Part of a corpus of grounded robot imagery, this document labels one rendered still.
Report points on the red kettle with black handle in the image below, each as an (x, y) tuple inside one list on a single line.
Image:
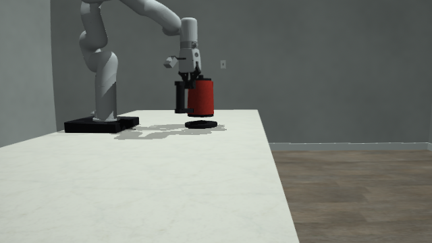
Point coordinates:
[(200, 100)]

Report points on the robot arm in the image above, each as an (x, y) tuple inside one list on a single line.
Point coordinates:
[(104, 63)]

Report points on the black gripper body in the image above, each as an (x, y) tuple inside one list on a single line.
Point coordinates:
[(192, 56)]

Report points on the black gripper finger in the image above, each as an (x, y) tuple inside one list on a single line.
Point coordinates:
[(193, 77), (184, 78)]

